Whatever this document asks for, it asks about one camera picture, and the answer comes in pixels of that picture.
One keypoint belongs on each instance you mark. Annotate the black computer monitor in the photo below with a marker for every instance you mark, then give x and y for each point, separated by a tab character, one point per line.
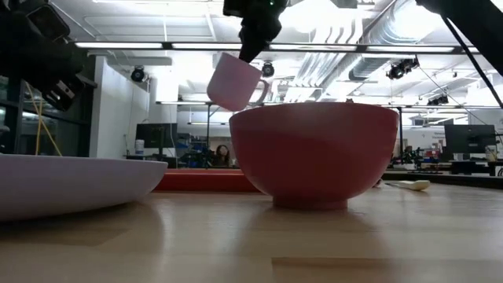
469	139
157	135

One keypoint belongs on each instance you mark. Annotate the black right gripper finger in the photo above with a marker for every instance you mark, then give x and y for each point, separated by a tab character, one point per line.
269	35
248	45

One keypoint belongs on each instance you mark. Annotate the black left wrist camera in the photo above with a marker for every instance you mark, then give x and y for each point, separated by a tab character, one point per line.
49	21

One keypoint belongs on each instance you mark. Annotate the black metal table frame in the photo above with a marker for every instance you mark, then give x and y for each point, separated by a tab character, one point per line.
471	180

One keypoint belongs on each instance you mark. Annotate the silver air duct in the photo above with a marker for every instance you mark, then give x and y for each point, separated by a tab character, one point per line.
375	67

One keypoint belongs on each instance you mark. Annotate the pink plastic bowl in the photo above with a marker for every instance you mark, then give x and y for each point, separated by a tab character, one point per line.
314	153

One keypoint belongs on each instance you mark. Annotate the lilac plastic mug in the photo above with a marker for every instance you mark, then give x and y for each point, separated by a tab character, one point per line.
232	82

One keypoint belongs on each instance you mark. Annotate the white canister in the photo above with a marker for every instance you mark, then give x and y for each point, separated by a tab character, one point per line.
139	147

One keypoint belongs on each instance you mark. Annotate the black ceiling spotlight cluster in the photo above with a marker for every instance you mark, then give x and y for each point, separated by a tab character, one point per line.
401	68

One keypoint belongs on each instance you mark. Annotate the lilac plastic plate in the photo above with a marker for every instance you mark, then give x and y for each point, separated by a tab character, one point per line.
70	184

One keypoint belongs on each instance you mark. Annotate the person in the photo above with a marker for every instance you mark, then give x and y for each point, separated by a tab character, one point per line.
222	155

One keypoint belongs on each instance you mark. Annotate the ceiling light bar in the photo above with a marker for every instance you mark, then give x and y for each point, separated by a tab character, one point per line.
118	45

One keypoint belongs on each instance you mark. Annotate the red plastic tray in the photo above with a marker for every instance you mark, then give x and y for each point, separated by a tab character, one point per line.
204	181

